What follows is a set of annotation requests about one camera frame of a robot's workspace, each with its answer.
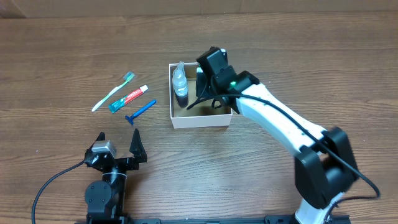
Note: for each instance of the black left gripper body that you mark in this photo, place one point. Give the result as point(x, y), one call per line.
point(125, 165)

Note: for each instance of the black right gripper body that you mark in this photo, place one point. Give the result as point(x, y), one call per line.
point(207, 89)

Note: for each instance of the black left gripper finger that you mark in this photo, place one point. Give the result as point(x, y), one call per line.
point(101, 137)
point(137, 148)

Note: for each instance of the clear foam pump bottle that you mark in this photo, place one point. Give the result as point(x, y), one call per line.
point(180, 85)

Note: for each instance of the blue disposable razor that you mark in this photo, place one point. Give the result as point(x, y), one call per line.
point(131, 118)

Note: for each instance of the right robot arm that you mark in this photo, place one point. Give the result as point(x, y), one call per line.
point(324, 163)

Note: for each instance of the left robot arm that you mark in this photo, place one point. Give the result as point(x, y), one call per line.
point(105, 197)

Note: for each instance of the white cardboard box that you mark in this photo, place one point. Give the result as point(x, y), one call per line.
point(201, 115)

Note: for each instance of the red green toothpaste tube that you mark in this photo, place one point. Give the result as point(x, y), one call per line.
point(117, 105)

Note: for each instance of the green white toothbrush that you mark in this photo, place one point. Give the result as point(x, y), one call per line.
point(127, 78)

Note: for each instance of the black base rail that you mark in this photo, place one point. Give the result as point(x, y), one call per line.
point(211, 221)

